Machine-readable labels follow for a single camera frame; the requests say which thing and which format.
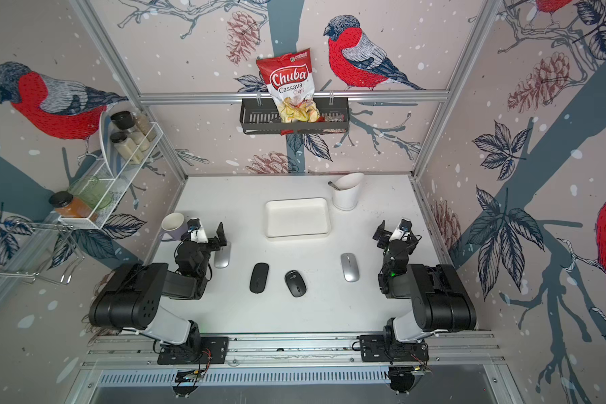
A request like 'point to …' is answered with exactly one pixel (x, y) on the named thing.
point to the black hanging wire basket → (263, 116)
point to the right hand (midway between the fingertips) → (395, 223)
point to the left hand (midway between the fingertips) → (212, 219)
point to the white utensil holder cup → (346, 192)
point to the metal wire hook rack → (64, 257)
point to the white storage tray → (296, 217)
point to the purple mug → (173, 227)
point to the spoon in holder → (331, 183)
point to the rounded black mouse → (295, 283)
